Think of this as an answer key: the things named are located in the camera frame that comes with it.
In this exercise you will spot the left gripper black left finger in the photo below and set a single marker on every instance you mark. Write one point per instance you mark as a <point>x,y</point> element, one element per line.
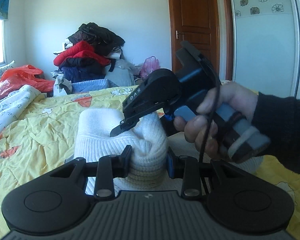
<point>110,167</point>

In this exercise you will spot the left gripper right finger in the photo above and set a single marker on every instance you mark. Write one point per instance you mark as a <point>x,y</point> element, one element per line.
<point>186,168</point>

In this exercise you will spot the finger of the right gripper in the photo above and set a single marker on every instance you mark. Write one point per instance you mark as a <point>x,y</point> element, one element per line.
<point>125,125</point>

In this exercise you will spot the white knitted sweater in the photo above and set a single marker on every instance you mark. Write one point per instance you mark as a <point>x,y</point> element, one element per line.
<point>149,142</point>

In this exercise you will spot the black sleeved right forearm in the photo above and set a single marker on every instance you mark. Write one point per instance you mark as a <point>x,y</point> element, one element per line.
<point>279,119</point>

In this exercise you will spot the black clothes on pile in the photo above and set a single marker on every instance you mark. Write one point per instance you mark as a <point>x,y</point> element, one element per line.
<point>101,39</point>

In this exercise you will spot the pink mesh bag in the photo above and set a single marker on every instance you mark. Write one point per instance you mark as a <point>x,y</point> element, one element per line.
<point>150,64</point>

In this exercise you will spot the grey garment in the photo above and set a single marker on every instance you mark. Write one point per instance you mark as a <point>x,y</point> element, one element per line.
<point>123,73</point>

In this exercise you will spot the light blue knitted garment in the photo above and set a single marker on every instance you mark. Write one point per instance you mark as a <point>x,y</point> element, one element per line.
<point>92,85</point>

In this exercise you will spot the yellow patterned bed quilt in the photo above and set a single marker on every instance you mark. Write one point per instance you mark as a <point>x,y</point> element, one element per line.
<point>44,136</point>

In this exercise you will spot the navy blue garment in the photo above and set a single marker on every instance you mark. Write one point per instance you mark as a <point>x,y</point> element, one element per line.
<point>81,69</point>

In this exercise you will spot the brown wooden door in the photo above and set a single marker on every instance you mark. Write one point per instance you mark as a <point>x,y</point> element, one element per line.
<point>208,25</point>

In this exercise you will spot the red jacket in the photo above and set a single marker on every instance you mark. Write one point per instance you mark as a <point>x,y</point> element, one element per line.
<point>81,49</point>

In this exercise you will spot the white sliding wardrobe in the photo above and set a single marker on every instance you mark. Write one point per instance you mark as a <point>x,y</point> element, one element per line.
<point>267,46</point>

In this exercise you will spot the white printed blanket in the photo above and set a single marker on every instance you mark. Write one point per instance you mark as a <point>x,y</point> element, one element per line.
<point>13,105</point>

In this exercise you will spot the orange plastic bag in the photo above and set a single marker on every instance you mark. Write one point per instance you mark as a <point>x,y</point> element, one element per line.
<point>14,78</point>

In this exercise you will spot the silver door handle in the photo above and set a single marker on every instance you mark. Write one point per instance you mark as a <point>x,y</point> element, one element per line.
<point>179,35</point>

